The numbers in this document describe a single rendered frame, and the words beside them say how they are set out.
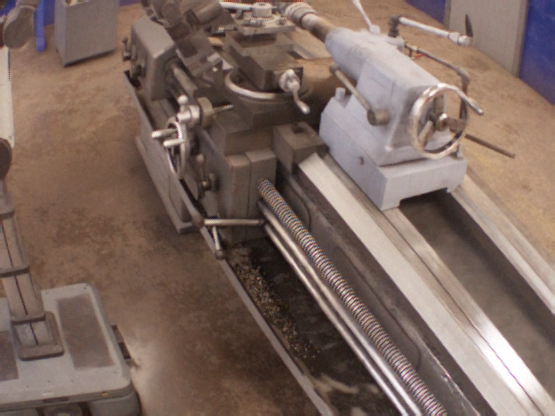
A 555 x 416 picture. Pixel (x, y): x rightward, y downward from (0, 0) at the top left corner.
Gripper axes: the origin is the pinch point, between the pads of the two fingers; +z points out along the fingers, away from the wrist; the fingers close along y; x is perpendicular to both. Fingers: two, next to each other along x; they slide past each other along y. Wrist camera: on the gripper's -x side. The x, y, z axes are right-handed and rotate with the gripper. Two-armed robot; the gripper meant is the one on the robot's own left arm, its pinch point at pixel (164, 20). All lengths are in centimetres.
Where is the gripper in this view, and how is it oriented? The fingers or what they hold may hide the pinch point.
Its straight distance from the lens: 182.8
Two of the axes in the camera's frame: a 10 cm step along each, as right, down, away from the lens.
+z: 3.8, 6.0, 7.1
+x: -8.2, 5.7, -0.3
